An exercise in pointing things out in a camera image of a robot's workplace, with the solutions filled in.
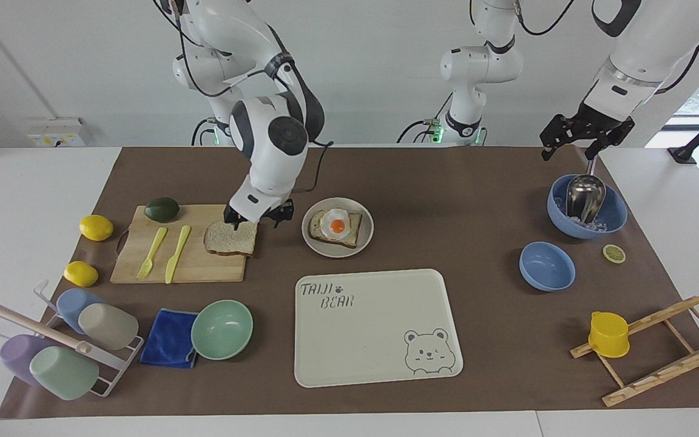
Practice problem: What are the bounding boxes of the blue cloth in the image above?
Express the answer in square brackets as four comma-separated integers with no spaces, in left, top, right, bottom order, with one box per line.
[139,308,200,369]

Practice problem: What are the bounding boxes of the purple cup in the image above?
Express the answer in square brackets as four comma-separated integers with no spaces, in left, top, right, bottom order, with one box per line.
[0,334,53,387]

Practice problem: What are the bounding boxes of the bread slice under egg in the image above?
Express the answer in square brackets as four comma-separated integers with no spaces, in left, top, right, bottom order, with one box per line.
[308,209,363,248]

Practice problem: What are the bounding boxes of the metal scoop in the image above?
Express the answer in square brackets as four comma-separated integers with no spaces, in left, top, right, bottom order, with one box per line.
[565,156,607,225]

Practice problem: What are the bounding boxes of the plain bread slice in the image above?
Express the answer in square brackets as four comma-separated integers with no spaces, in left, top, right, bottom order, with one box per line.
[203,220,258,257]

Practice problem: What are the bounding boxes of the green bowl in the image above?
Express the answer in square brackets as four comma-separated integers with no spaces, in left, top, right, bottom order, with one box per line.
[190,299,254,361]

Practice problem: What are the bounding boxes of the yellow lemon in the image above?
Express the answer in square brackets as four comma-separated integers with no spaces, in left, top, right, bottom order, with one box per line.
[63,260,100,288]
[79,214,115,242]

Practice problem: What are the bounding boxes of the wooden cutting board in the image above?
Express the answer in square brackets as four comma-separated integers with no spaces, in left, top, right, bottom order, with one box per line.
[110,204,260,285]

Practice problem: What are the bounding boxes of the wooden rack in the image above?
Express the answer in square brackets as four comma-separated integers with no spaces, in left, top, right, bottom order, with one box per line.
[570,285,699,408]

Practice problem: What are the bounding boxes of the yellow cup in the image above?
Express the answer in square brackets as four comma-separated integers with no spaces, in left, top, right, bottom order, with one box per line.
[587,311,631,359]

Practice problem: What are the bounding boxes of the white wall socket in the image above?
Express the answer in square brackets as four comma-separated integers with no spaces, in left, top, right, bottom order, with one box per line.
[26,117,93,149]

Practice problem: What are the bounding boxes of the green avocado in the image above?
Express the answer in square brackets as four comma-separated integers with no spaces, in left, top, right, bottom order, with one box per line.
[144,197,181,224]

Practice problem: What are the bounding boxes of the cream tray with bear print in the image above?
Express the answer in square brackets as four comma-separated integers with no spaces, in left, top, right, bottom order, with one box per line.
[294,268,464,388]

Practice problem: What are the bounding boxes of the black cable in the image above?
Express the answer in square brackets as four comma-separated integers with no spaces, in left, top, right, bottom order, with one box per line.
[291,138,334,195]
[396,93,454,145]
[655,41,699,96]
[191,117,217,147]
[512,0,576,36]

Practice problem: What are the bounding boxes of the green cup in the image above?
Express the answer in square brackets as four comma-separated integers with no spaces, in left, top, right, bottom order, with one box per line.
[29,345,100,401]

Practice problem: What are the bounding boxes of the white wire cup rack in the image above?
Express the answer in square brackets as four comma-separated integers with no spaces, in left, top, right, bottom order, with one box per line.
[0,280,145,399]

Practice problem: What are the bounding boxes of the fried egg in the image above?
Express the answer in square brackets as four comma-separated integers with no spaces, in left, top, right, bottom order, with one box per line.
[320,207,351,238]

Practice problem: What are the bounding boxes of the beige cup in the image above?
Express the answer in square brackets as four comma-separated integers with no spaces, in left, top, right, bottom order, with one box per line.
[78,302,140,351]

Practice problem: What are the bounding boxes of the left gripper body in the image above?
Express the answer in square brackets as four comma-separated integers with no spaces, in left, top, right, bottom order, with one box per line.
[573,101,635,132]

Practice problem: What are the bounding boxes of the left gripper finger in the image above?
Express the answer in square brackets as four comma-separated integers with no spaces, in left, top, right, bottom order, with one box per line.
[539,113,587,161]
[586,120,635,161]

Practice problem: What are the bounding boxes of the beige round plate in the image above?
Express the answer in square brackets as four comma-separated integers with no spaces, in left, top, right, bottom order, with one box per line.
[301,197,375,259]

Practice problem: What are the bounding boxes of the yellow-green plastic knife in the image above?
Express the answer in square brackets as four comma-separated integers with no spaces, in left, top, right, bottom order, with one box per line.
[164,225,192,285]

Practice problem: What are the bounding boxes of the blue cup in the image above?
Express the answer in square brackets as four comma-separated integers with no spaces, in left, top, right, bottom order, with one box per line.
[56,288,105,334]

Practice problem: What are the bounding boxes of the large blue bowl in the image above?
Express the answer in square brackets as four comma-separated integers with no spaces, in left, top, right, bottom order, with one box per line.
[547,174,629,239]

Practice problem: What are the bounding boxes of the small blue bowl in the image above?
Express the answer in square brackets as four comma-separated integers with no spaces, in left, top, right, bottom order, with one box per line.
[519,241,576,293]

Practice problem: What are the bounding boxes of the ice cubes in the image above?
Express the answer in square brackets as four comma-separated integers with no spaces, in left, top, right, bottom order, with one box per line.
[553,195,610,234]

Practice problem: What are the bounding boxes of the yellow-green plastic fork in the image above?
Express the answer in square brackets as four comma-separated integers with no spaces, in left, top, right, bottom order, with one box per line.
[136,226,169,280]

